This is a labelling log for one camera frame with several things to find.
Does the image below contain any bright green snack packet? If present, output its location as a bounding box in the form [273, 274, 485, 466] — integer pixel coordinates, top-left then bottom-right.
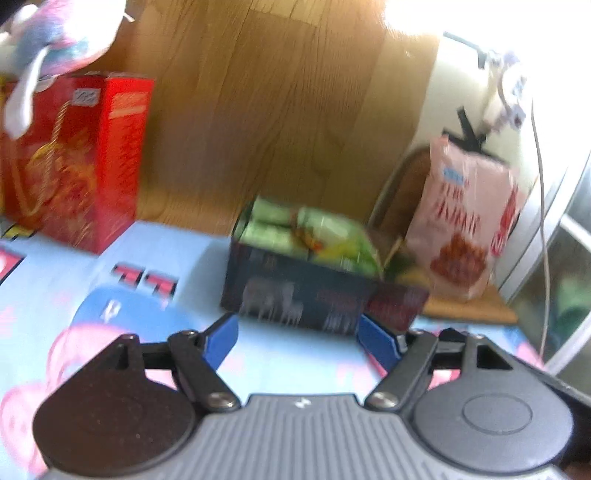
[291, 207, 384, 278]

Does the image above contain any yellow peanut snack bag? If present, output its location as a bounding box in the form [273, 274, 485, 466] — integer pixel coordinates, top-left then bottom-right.
[384, 237, 431, 289]

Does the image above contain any pale green leaf-print packet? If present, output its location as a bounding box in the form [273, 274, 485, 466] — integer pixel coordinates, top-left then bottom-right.
[239, 197, 308, 258]

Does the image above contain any black cardboard box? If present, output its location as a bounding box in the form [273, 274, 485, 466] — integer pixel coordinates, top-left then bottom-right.
[221, 197, 429, 336]

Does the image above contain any Peppa Pig bed sheet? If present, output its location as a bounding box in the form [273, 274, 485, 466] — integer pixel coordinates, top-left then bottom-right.
[0, 216, 546, 480]

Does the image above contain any brown wooden chair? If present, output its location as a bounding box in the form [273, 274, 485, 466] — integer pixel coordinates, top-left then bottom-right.
[370, 145, 523, 325]

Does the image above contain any pink twisted-dough snack bag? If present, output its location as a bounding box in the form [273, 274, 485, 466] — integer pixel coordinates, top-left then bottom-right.
[406, 136, 526, 301]

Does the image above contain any red gift box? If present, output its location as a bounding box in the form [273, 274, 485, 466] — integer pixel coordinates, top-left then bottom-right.
[1, 72, 154, 254]

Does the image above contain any sliding glass door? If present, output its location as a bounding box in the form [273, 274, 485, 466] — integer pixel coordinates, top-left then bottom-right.
[503, 161, 590, 391]

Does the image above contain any white power strip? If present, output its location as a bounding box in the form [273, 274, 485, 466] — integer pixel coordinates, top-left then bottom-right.
[480, 54, 532, 135]

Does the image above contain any pastel unicorn plush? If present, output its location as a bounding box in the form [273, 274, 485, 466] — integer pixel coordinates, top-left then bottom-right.
[1, 0, 126, 140]

